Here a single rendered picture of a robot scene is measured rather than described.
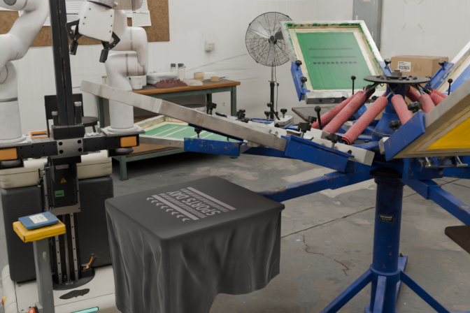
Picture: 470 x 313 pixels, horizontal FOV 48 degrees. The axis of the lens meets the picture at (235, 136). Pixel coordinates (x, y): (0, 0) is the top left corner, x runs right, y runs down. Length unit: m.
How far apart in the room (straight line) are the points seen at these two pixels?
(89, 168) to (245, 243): 1.21
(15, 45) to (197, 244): 0.95
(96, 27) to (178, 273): 0.78
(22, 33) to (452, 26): 4.98
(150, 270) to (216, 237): 0.25
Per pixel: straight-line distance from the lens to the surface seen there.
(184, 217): 1.77
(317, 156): 1.81
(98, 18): 1.62
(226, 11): 6.54
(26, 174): 2.75
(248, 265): 1.86
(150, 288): 1.83
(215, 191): 2.01
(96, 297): 2.74
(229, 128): 1.56
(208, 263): 1.75
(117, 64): 2.17
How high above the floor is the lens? 1.60
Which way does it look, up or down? 13 degrees down
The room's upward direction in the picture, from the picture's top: straight up
